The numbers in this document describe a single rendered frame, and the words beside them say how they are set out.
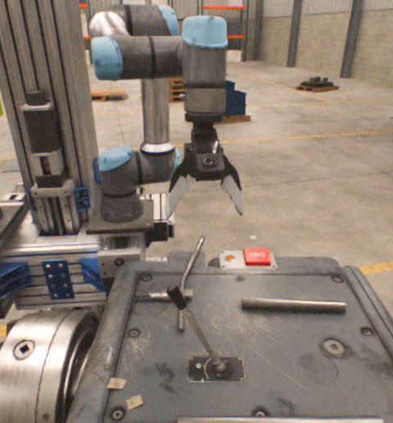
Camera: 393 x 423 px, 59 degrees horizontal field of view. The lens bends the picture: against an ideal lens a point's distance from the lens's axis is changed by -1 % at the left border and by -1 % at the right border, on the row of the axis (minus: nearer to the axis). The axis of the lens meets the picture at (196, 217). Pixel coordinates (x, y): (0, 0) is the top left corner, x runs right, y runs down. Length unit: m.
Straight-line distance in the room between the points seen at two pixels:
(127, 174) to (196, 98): 0.59
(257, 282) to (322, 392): 0.28
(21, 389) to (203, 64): 0.63
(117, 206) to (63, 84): 0.44
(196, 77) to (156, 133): 0.55
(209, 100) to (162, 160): 0.57
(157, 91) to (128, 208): 0.39
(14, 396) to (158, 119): 0.81
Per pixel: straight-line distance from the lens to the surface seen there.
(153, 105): 1.13
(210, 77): 0.62
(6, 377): 0.74
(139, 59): 0.70
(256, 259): 0.84
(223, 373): 0.62
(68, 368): 0.74
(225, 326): 0.69
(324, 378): 0.64
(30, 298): 1.48
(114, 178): 1.17
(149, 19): 1.08
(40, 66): 1.33
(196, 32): 0.63
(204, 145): 0.61
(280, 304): 0.72
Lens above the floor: 1.74
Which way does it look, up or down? 28 degrees down
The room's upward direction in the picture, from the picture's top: straight up
